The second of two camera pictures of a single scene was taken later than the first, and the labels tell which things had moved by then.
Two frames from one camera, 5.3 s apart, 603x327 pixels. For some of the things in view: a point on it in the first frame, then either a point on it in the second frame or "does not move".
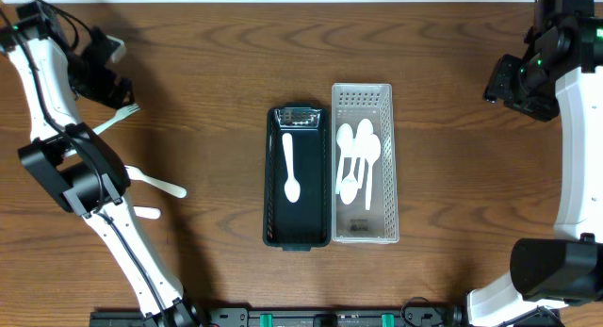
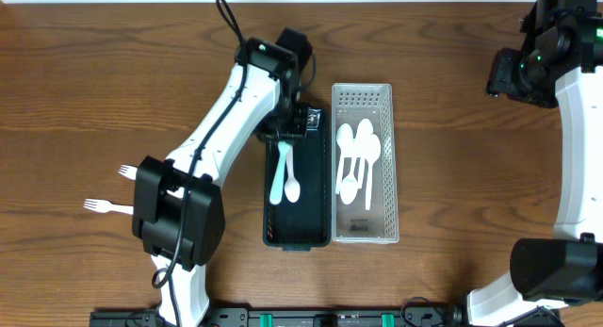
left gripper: x=105 y=89 -> x=286 y=132
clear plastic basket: x=353 y=223 does not move
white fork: x=119 y=113 -> x=277 y=182
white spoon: x=292 y=188 does not move
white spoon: x=349 y=187 does not move
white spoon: x=345 y=145 does not move
